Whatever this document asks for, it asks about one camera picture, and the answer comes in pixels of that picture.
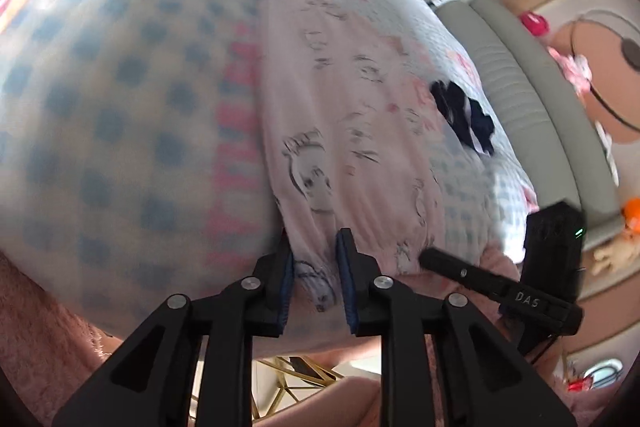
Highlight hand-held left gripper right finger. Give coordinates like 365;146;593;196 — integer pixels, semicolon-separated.
335;228;578;427

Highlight gold wire frame stool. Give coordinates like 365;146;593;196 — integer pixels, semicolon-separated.
252;354;346;420

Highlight pink cartoon print pajama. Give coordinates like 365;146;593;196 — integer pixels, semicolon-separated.
250;0;448;315

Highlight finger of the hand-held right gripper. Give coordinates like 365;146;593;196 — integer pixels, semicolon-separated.
419;248;511;303

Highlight blue checked cartoon print blanket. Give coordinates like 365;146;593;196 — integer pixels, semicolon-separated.
0;0;538;353

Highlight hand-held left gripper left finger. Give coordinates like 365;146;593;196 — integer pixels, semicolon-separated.
52;229;296;427

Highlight red small toy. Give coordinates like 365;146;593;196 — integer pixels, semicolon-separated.
520;11;551;36

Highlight pink fluffy blanket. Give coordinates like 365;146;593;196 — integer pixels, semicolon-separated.
0;242;576;427

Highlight pink plush toy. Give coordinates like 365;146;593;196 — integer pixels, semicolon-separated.
547;47;593;95

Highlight navy shorts with white stripe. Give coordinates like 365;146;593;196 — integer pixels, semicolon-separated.
430;79;497;155

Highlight orange toy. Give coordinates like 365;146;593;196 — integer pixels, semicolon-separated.
620;199;640;233

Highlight beige plush toy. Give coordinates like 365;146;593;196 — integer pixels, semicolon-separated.
592;239;640;275

